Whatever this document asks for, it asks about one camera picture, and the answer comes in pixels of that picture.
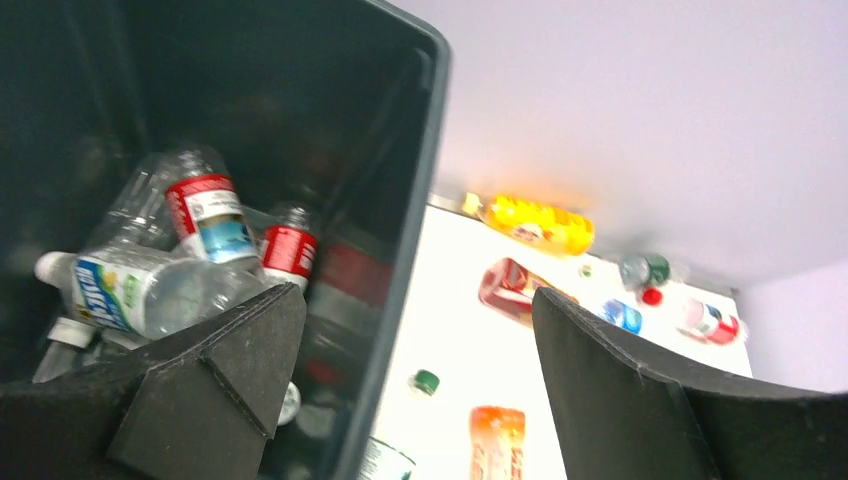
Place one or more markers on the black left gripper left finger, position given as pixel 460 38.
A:
pixel 198 404

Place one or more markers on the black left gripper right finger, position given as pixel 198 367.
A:
pixel 626 408

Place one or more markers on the clear bottle blue label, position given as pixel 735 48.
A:
pixel 622 315

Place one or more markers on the orange drink bottle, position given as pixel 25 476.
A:
pixel 497 437

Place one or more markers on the crushed bottle blue green label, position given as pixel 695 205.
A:
pixel 143 291

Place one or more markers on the clear bottle red cap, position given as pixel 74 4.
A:
pixel 289 246

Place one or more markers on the clear bottle red white label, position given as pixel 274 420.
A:
pixel 205 209

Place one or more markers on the dark green plastic bin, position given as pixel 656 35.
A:
pixel 333 104

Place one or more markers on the clear bottle green label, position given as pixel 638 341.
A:
pixel 630 271

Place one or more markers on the red gold tea bottle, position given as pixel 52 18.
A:
pixel 508 288

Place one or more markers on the green cap water bottle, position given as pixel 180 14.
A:
pixel 404 428

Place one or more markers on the yellow juice bottle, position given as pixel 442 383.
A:
pixel 540 226

